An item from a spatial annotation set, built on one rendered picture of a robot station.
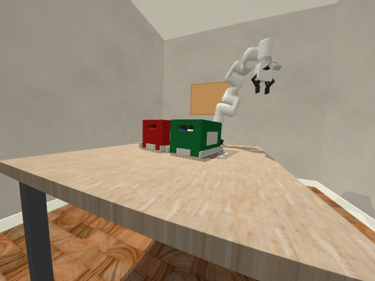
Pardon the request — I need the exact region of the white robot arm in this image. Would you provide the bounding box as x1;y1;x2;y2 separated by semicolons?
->
213;39;282;128

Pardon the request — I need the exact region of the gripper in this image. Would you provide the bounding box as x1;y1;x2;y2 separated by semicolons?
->
251;61;275;94

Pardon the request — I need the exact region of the grey pick list card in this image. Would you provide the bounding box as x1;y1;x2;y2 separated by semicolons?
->
213;152;228;158

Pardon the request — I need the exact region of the red plastic bottle crate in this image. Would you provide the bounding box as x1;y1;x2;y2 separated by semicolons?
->
142;119;171;150

